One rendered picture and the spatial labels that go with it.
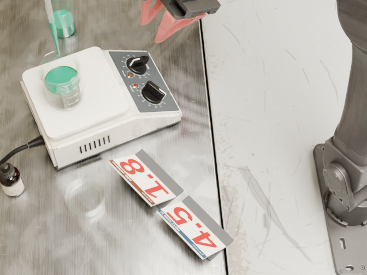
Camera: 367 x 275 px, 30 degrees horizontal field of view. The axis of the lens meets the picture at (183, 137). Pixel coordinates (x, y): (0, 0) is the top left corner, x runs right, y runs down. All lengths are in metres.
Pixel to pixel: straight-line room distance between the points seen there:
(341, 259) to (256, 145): 0.21
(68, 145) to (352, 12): 0.44
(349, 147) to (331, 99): 0.25
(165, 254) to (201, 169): 0.14
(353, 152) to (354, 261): 0.18
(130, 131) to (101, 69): 0.10
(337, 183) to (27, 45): 0.54
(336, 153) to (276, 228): 0.16
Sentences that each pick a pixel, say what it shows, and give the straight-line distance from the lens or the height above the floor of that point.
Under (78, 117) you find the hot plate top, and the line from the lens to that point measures 0.93.
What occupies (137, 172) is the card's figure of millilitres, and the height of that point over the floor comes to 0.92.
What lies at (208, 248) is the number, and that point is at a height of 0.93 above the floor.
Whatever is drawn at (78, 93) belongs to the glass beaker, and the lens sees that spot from 0.92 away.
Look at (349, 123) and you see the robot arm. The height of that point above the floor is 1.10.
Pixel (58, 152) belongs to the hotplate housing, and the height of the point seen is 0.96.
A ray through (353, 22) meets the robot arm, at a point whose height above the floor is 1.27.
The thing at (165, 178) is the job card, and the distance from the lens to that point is 0.98.
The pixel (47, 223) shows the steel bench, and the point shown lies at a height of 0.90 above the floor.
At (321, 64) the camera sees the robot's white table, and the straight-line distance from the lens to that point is 1.11.
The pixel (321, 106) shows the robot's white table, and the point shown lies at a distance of 1.07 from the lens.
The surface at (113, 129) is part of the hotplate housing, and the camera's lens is 0.95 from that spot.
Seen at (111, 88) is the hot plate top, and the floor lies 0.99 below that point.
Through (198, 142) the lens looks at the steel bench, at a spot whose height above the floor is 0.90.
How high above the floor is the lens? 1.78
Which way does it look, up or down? 60 degrees down
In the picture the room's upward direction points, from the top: 3 degrees clockwise
